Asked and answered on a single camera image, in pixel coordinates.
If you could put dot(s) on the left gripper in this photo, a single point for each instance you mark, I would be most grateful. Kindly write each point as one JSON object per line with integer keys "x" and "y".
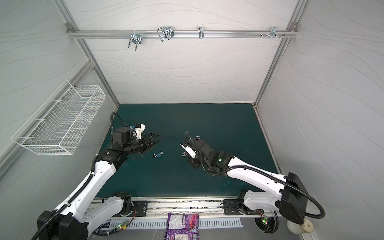
{"x": 151, "y": 142}

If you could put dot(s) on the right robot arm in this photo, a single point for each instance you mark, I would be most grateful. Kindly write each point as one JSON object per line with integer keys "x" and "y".
{"x": 285, "y": 194}

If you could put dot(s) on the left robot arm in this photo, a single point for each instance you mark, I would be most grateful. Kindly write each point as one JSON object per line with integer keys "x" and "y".
{"x": 70, "y": 219}

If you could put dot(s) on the small blue padlock left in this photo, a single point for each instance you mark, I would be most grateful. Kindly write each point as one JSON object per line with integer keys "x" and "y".
{"x": 158, "y": 155}

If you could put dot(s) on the green table mat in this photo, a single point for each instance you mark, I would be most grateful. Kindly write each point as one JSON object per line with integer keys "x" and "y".
{"x": 232, "y": 128}

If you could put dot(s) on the purple snack bag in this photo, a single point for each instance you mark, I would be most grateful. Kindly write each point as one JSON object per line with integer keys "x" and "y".
{"x": 182, "y": 227}

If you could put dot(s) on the black cooling fan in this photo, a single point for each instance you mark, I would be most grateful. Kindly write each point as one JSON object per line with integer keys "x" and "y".
{"x": 268, "y": 225}

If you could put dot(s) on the metal hook clamp left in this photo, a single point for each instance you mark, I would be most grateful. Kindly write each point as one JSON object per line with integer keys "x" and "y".
{"x": 135, "y": 40}

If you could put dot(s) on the metal hook clamp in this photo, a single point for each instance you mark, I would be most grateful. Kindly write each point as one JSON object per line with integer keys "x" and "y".
{"x": 273, "y": 34}
{"x": 165, "y": 33}
{"x": 135, "y": 40}

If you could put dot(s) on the metal hook clamp middle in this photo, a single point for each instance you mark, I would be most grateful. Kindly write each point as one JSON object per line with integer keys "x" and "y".
{"x": 165, "y": 33}

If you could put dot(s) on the metal hook clamp right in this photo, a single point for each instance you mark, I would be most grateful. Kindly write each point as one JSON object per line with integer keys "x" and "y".
{"x": 273, "y": 34}

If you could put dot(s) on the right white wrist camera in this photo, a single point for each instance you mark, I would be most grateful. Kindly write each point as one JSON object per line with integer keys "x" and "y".
{"x": 190, "y": 152}

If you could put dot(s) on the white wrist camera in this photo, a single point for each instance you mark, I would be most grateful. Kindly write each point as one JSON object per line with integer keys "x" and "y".
{"x": 139, "y": 129}
{"x": 190, "y": 152}

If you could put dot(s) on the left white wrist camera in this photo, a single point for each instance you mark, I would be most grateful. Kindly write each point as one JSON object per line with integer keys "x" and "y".
{"x": 139, "y": 129}

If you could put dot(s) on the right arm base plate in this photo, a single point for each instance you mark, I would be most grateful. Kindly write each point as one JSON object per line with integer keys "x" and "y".
{"x": 233, "y": 207}

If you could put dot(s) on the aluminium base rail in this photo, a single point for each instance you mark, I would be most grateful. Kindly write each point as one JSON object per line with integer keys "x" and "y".
{"x": 206, "y": 207}

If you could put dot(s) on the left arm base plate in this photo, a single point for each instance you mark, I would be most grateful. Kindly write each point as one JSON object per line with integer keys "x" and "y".
{"x": 134, "y": 208}

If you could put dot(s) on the white cable duct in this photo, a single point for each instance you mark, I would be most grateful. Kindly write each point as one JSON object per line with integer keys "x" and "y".
{"x": 152, "y": 224}

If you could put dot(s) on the white wire basket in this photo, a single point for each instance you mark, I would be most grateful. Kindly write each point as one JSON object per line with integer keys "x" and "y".
{"x": 57, "y": 127}

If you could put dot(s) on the metal ring clamp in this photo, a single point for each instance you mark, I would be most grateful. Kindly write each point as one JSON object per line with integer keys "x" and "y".
{"x": 201, "y": 32}

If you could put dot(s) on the aluminium top rail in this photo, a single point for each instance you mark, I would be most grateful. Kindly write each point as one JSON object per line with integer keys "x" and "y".
{"x": 179, "y": 34}

